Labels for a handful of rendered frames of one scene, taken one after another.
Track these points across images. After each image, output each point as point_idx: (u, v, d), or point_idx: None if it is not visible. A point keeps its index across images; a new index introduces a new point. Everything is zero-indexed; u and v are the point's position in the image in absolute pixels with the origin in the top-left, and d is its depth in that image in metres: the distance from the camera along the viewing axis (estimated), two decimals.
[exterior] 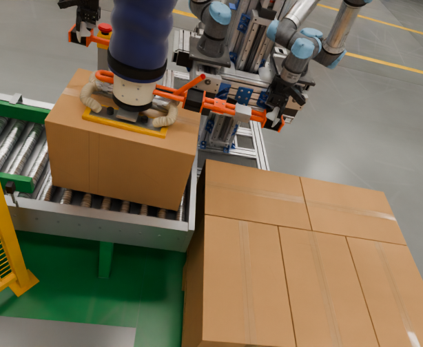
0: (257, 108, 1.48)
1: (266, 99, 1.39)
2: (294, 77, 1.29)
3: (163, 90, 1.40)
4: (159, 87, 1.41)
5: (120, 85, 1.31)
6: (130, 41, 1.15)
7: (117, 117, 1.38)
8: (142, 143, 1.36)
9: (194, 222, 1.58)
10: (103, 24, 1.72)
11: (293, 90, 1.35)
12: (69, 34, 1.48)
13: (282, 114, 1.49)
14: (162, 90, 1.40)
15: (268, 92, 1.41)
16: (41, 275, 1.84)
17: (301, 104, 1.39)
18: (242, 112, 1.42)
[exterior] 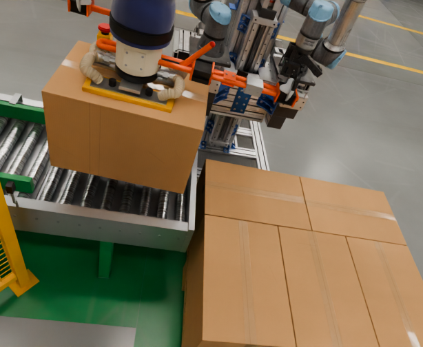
0: (269, 81, 1.38)
1: (280, 70, 1.29)
2: (311, 43, 1.19)
3: (169, 60, 1.30)
4: (164, 57, 1.31)
5: (124, 52, 1.21)
6: (134, 0, 1.06)
7: (120, 89, 1.29)
8: (147, 116, 1.26)
9: (194, 222, 1.58)
10: (103, 24, 1.72)
11: (309, 59, 1.25)
12: (68, 2, 1.38)
13: (296, 88, 1.40)
14: (168, 60, 1.30)
15: (282, 62, 1.31)
16: (41, 275, 1.84)
17: (317, 75, 1.29)
18: (253, 85, 1.33)
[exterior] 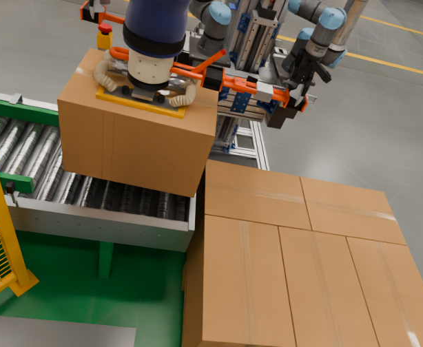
0: (279, 87, 1.40)
1: (290, 76, 1.32)
2: (321, 50, 1.22)
3: (181, 67, 1.33)
4: (176, 65, 1.33)
5: (137, 60, 1.24)
6: (149, 11, 1.08)
7: (133, 96, 1.31)
8: (160, 123, 1.29)
9: (194, 222, 1.58)
10: (103, 24, 1.72)
11: (319, 65, 1.27)
12: (80, 10, 1.41)
13: (305, 93, 1.42)
14: (180, 68, 1.33)
15: (291, 69, 1.33)
16: (41, 275, 1.84)
17: (326, 80, 1.31)
18: (263, 91, 1.35)
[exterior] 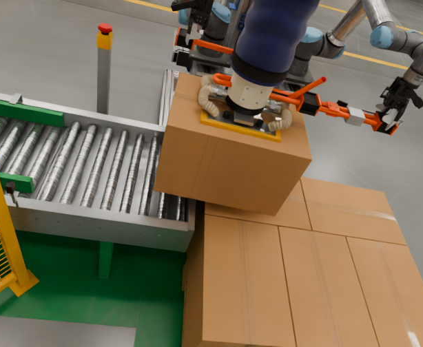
0: (368, 111, 1.45)
1: (384, 102, 1.37)
2: (421, 80, 1.27)
3: (279, 93, 1.38)
4: (273, 90, 1.39)
5: (243, 88, 1.29)
6: (269, 44, 1.13)
7: (233, 121, 1.36)
8: (261, 147, 1.34)
9: (194, 222, 1.58)
10: (103, 24, 1.72)
11: (415, 93, 1.33)
12: (176, 37, 1.46)
13: None
14: (277, 93, 1.38)
15: (384, 95, 1.39)
16: (41, 275, 1.84)
17: (419, 107, 1.37)
18: (356, 116, 1.40)
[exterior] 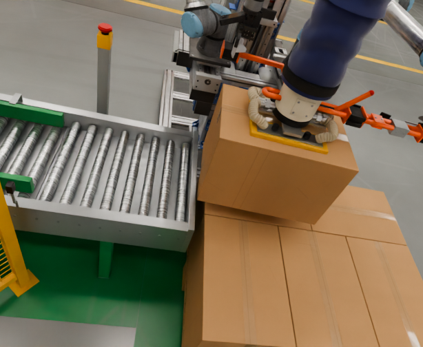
0: (411, 122, 1.48)
1: None
2: None
3: (326, 106, 1.41)
4: (320, 102, 1.42)
5: (294, 102, 1.32)
6: (326, 60, 1.16)
7: (282, 133, 1.39)
8: (310, 159, 1.36)
9: (194, 222, 1.58)
10: (103, 24, 1.72)
11: None
12: (222, 50, 1.49)
13: None
14: (324, 106, 1.41)
15: None
16: (41, 275, 1.84)
17: None
18: (401, 127, 1.43)
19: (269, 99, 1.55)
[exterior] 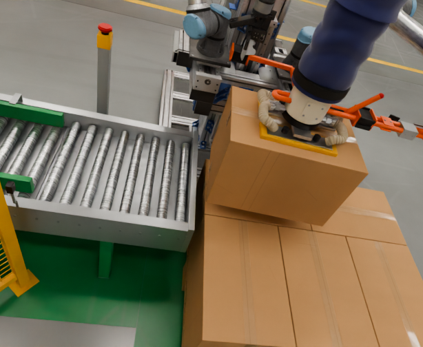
0: (419, 125, 1.49)
1: None
2: None
3: (335, 109, 1.41)
4: (330, 105, 1.42)
5: (304, 104, 1.33)
6: (338, 64, 1.17)
7: (292, 136, 1.40)
8: (320, 162, 1.37)
9: (194, 222, 1.58)
10: (103, 24, 1.72)
11: None
12: (232, 53, 1.50)
13: None
14: (334, 109, 1.41)
15: None
16: (41, 275, 1.84)
17: None
18: (410, 130, 1.44)
19: (278, 101, 1.56)
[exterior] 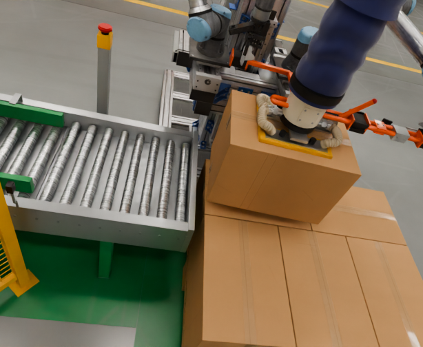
0: (411, 128, 1.55)
1: None
2: None
3: (331, 113, 1.48)
4: (325, 110, 1.49)
5: (301, 109, 1.39)
6: (333, 72, 1.23)
7: (289, 139, 1.46)
8: (315, 164, 1.44)
9: (194, 222, 1.58)
10: (103, 24, 1.72)
11: None
12: (232, 58, 1.56)
13: None
14: (329, 113, 1.48)
15: None
16: (41, 275, 1.84)
17: None
18: (401, 133, 1.50)
19: (276, 104, 1.62)
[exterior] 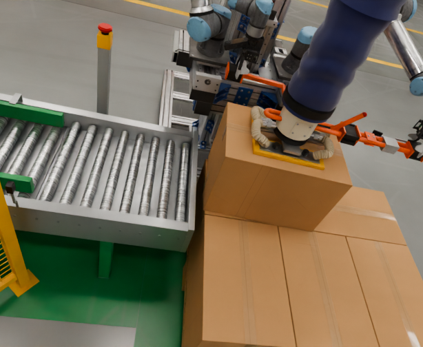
0: (401, 140, 1.61)
1: (417, 133, 1.52)
2: None
3: (322, 126, 1.53)
4: (317, 122, 1.54)
5: (293, 123, 1.44)
6: (323, 89, 1.28)
7: (282, 151, 1.52)
8: (308, 175, 1.49)
9: (194, 222, 1.58)
10: (103, 24, 1.72)
11: None
12: (227, 72, 1.61)
13: None
14: (322, 126, 1.53)
15: (417, 127, 1.54)
16: (41, 275, 1.84)
17: None
18: (391, 145, 1.56)
19: None
